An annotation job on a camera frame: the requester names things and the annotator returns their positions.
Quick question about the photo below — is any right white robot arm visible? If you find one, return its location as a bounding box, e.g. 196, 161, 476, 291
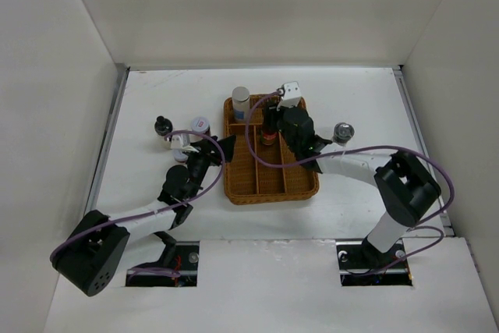
262, 101, 441, 271

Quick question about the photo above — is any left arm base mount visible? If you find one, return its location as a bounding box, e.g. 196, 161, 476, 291
125, 232, 200, 288

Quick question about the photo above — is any black-cap white sauce bottle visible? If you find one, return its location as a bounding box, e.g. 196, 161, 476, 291
154, 115, 174, 150

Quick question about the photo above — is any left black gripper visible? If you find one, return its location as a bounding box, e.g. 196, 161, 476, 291
182, 135, 235, 200

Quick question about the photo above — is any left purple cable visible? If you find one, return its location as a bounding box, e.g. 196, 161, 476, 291
49, 129, 227, 262

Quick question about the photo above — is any red sauce bottle yellow cap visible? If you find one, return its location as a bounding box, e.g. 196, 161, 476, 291
260, 123, 278, 146

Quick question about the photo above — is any white-lid jar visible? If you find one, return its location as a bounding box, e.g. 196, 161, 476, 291
190, 116, 211, 136
172, 149, 189, 164

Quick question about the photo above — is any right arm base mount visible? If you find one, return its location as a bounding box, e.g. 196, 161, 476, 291
336, 242, 412, 287

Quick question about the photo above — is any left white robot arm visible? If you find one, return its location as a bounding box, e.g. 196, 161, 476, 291
50, 130, 236, 296

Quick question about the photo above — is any brown wicker divided basket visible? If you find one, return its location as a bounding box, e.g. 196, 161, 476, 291
223, 97, 320, 205

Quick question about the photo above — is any silver-lid salt shaker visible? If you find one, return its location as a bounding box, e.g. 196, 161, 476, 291
232, 87, 250, 123

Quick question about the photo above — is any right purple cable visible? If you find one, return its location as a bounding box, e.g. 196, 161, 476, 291
244, 89, 456, 276

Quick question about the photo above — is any purple cable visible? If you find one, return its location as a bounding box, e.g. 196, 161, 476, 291
244, 89, 456, 276
49, 129, 227, 262

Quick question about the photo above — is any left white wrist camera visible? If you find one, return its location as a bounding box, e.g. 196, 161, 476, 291
170, 133, 197, 152

